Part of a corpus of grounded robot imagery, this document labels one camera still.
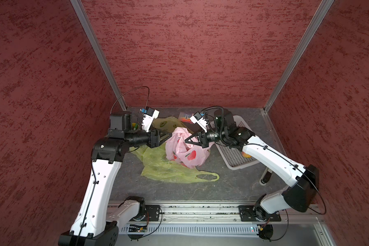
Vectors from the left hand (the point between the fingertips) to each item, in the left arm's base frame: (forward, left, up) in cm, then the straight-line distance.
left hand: (166, 137), depth 62 cm
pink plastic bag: (-3, -9, -8) cm, 13 cm away
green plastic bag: (+1, +8, -32) cm, 33 cm away
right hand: (0, -8, -5) cm, 10 cm away
